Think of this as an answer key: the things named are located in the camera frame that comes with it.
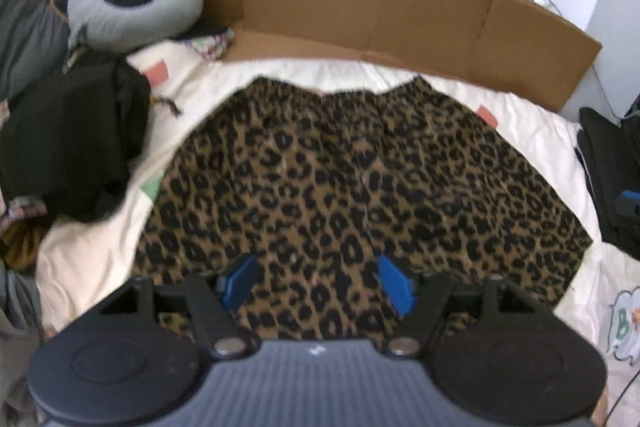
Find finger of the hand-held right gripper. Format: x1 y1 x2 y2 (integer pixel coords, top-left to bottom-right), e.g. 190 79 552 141
615 190 640 220

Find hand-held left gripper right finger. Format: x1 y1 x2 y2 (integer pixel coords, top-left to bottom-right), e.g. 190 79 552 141
376 254 541 359

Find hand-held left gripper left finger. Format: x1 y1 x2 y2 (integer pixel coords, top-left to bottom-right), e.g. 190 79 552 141
97 253 262 360

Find leopard print skirt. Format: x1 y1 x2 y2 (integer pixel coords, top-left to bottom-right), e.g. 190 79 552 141
131 76 594 353

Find folded black clothes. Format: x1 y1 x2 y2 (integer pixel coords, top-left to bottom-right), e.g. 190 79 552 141
575 107 640 248

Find cream bear print blanket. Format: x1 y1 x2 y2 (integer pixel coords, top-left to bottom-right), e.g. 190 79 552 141
35 42 640 408

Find loose black garment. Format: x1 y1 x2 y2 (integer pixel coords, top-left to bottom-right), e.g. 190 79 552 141
0 54 152 224

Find grey blue cloth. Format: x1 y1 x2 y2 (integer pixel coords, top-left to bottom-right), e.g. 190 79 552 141
0 264 48 427

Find brown cloth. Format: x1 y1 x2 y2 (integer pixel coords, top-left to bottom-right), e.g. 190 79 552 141
0 227 47 274

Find floral patterned garment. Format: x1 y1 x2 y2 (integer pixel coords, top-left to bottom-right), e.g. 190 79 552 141
0 196 48 233

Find small floral cloth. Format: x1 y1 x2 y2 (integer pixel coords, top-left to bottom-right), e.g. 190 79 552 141
192 28 236 60

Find long brown cardboard sheet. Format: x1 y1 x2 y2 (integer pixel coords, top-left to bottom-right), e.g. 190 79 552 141
195 0 603 112

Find grey neck pillow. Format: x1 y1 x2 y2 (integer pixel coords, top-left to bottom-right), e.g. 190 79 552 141
66 0 204 52

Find dark grey pillow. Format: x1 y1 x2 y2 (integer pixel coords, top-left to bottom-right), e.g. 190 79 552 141
0 0 71 102

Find brown tasselled drawstring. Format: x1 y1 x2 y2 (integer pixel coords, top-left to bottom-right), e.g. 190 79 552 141
149 93 184 118

